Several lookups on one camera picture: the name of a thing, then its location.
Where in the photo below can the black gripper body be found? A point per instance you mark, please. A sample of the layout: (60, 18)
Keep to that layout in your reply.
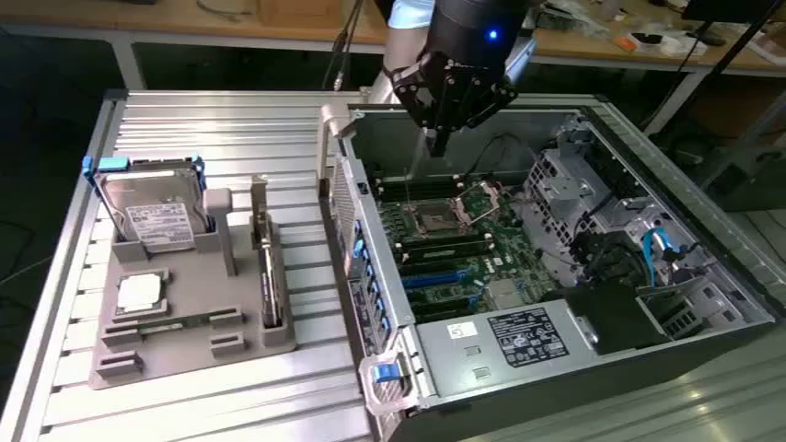
(466, 37)

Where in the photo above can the black Nvidia graphics card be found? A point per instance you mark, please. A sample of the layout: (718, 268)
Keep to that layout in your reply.
(270, 276)

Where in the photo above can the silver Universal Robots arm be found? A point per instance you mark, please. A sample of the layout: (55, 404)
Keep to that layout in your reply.
(399, 46)

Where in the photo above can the cluttered wooden desk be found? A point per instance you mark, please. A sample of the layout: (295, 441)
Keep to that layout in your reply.
(614, 55)

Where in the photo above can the metal socket cover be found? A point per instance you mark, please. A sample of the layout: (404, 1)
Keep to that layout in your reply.
(475, 200)

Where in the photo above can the silver metal disk bay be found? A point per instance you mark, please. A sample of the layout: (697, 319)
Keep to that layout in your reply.
(564, 193)

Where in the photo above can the small orange item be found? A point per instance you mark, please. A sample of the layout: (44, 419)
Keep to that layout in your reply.
(625, 42)

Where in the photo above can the CPU socket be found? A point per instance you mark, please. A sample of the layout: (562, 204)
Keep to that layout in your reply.
(435, 217)

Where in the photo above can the black installed RAM stick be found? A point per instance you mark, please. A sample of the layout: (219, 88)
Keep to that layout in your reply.
(442, 252)

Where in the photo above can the green Dell motherboard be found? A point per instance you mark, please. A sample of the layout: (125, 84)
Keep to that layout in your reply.
(510, 258)

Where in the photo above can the blue expansion slot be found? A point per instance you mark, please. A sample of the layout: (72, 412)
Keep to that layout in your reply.
(432, 279)

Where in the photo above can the black slanted pole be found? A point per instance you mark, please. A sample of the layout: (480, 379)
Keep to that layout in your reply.
(730, 41)

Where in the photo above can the silver chipset heat sink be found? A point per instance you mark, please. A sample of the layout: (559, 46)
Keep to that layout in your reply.
(503, 294)

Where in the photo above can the black monitor with stand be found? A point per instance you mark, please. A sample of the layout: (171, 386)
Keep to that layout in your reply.
(730, 9)

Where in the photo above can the long wooden desk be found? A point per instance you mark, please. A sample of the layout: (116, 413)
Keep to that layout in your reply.
(153, 18)

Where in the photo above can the hard disk in blue caddy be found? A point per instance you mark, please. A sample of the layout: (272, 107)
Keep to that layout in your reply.
(153, 207)

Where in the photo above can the grey power supply unit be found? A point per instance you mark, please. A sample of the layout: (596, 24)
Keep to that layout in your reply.
(454, 359)

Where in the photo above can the blue case latch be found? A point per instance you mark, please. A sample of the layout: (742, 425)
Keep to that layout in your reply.
(384, 373)

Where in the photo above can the silver CPU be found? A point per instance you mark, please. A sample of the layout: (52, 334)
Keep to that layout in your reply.
(141, 292)

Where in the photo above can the green RAM stick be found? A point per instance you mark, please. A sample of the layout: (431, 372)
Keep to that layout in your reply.
(163, 326)

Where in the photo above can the grey plastic parts rack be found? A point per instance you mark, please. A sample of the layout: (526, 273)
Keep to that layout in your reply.
(189, 350)

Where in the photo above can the open black PC case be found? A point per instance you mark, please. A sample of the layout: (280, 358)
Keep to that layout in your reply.
(675, 377)

